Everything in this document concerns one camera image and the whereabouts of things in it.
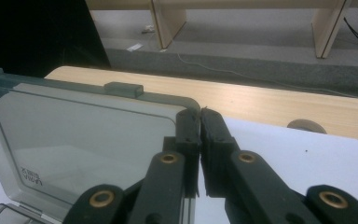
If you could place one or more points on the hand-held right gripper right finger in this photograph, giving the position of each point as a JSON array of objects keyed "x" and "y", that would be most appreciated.
[{"x": 217, "y": 146}]

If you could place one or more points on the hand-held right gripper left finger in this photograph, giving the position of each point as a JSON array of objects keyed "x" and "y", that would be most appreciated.
[{"x": 191, "y": 140}]

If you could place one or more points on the smoky clear compartment storage box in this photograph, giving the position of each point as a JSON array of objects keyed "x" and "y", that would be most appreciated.
[{"x": 84, "y": 140}]

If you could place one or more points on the light wooden table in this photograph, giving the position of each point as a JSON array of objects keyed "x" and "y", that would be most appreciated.
[{"x": 261, "y": 99}]

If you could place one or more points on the round table grommet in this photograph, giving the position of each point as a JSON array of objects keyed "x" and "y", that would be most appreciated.
[{"x": 306, "y": 126}]

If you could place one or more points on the white paper slip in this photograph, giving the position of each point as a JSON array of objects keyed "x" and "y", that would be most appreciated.
[{"x": 135, "y": 47}]

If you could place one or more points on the small white floor item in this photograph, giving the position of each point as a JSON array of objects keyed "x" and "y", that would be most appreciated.
[{"x": 148, "y": 29}]

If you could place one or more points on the pale wooden desk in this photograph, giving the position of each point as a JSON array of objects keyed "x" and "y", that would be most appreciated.
[{"x": 167, "y": 21}]

